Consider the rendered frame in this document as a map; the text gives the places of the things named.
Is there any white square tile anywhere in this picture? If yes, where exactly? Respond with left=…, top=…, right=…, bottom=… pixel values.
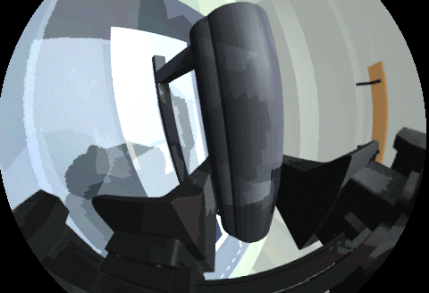
left=215, top=215, right=229, bottom=251

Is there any grey rectangular mat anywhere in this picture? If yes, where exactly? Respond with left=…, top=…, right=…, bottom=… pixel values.
left=0, top=0, right=205, bottom=257

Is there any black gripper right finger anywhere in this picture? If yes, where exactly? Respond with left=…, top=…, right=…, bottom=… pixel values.
left=275, top=140, right=380, bottom=250

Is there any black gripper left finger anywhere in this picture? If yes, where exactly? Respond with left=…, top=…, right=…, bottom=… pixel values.
left=92, top=157, right=217, bottom=272

